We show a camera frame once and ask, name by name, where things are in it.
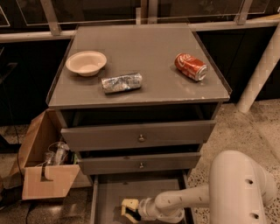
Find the grey middle drawer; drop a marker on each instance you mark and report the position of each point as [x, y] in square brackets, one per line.
[142, 163]

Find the metal railing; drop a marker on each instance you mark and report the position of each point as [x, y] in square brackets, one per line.
[32, 20]

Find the grey bottom drawer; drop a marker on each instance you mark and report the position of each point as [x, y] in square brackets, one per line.
[110, 190]

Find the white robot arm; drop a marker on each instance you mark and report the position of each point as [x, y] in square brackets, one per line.
[237, 192]

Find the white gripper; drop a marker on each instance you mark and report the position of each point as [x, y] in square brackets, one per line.
[144, 208]

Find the grey top drawer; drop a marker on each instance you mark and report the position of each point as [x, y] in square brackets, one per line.
[130, 136]

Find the grey drawer cabinet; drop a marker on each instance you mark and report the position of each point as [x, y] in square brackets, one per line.
[166, 95]

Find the white paper bowl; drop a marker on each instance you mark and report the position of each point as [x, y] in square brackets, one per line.
[87, 63]

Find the silver blue crushed can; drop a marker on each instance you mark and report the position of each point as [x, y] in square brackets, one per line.
[122, 83]

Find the grey drawer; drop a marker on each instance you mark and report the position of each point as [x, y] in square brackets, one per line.
[110, 190]
[142, 163]
[130, 136]

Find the white diagonal pole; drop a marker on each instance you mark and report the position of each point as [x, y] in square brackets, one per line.
[264, 68]

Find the red cola can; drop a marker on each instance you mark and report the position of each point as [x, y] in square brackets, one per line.
[190, 66]

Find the clear plastic bottles in box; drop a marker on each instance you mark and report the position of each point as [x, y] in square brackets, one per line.
[56, 153]

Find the brown cardboard box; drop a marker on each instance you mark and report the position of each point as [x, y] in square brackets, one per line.
[42, 181]

